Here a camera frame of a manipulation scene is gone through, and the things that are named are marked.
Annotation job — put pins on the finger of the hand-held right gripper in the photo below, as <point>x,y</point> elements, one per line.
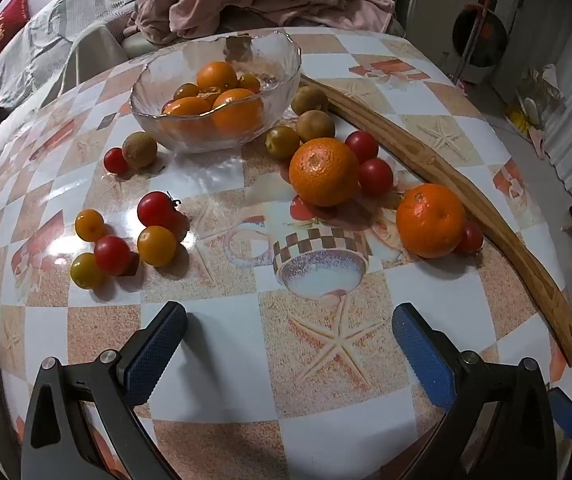
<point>568,415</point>

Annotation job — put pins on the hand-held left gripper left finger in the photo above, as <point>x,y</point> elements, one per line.
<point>158,350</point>

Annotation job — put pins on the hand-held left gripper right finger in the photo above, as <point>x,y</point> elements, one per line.
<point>423,355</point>

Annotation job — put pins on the yellow cherry tomato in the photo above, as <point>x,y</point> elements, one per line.
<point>156,245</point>
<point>249,82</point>
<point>89,225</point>
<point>185,91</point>

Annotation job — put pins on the large orange mandarin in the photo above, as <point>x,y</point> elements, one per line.
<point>324,171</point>
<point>430,220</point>

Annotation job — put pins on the clear glass bowl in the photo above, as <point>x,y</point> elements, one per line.
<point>271,57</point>

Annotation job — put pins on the yellow-green cherry tomato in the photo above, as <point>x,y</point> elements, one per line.
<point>282,142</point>
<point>86,270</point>

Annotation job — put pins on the long wooden stick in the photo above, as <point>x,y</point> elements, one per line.
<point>503,240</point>

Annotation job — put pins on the red cherry tomato with stem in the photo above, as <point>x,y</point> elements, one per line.
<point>156,208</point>

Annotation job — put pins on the brown round fruit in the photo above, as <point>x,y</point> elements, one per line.
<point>139,149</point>
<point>315,125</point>
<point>310,99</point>

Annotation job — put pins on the white and yellow bags pile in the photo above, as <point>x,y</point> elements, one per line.
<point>531,110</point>

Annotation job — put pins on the beige sofa seat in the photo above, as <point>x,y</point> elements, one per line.
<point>138,45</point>

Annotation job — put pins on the white washing machine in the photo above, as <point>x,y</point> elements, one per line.
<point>481,35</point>

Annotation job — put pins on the sofa with grey cover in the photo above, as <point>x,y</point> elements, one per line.
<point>40,45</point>

